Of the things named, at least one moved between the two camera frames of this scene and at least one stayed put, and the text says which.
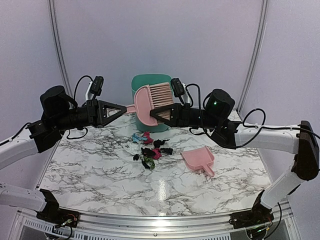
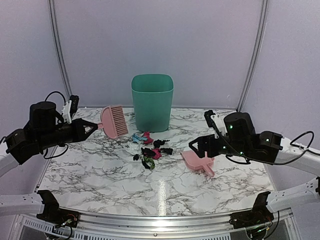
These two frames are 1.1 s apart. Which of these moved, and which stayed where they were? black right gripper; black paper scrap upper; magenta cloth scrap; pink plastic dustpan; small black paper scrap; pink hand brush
Moved: black right gripper; pink hand brush
Stayed: small black paper scrap; magenta cloth scrap; pink plastic dustpan; black paper scrap upper
